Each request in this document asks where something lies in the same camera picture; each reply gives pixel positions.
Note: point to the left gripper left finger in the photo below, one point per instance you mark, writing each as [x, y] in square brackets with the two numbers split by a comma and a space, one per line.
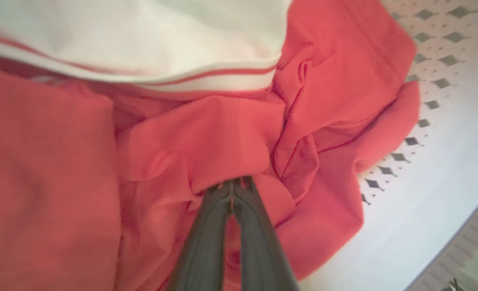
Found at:
[204, 242]

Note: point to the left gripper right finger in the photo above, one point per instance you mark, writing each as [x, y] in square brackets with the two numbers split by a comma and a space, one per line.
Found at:
[259, 246]

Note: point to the red white garment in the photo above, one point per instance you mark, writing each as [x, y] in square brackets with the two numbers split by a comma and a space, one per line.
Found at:
[81, 169]

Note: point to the white laundry basket brown rim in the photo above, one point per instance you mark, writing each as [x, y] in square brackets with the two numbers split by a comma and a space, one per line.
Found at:
[436, 169]

